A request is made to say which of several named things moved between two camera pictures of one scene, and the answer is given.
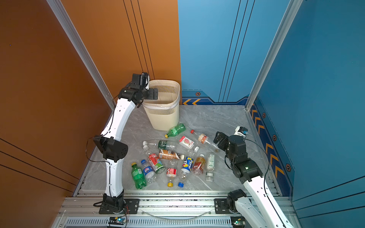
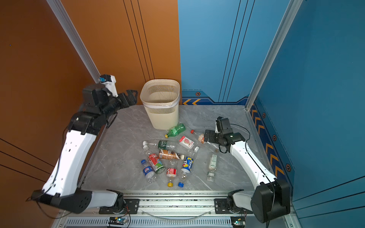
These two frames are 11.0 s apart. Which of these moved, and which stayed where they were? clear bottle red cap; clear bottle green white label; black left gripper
Moved: black left gripper
Stayed: clear bottle green white label; clear bottle red cap
